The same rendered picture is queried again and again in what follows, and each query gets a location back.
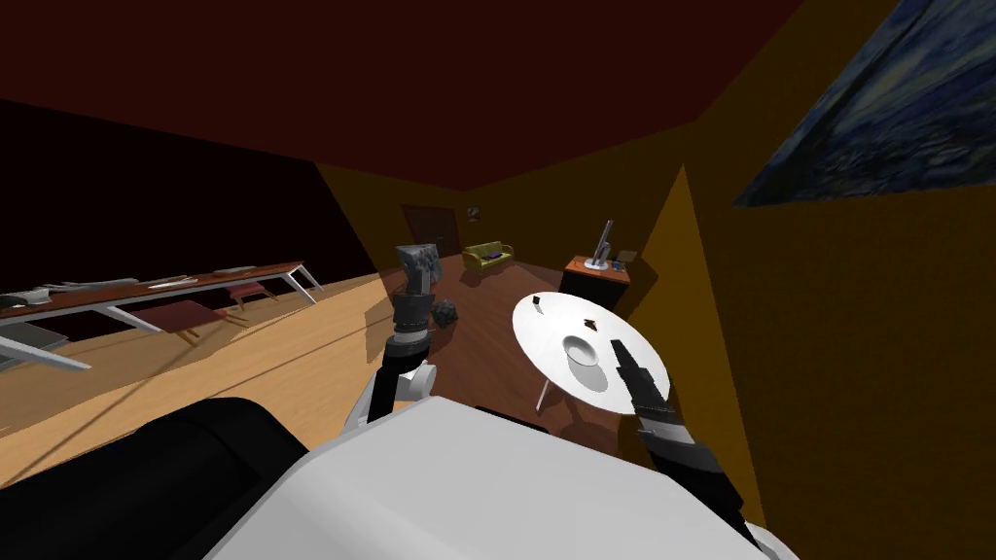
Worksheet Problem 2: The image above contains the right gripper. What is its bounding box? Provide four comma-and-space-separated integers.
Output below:
608, 337, 672, 419

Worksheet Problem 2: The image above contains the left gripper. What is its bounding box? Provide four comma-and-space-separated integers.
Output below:
394, 242, 445, 298

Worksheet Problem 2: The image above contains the dark brown door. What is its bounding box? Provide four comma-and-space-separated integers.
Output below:
400, 203, 460, 259

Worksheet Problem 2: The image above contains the white bowl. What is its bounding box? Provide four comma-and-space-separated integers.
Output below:
563, 334, 601, 368

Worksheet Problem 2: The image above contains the yellow-green sofa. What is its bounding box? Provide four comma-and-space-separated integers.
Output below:
462, 240, 516, 273

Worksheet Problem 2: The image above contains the white round table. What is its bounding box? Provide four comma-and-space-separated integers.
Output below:
511, 291, 672, 417

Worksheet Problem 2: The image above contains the black cabinet with orange top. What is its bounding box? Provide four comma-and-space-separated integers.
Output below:
558, 219, 639, 313

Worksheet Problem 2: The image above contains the dark red chair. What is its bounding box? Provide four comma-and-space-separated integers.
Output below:
225, 281, 279, 310

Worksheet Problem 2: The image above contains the long brown table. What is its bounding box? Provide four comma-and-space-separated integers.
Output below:
0, 261, 325, 372

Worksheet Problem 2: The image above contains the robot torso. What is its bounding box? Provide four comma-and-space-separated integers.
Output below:
203, 395, 802, 560

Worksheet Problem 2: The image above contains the dark red bench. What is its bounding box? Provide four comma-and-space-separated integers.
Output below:
130, 299, 229, 341

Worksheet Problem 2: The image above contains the large blue painting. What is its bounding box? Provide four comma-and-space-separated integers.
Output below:
731, 0, 996, 210

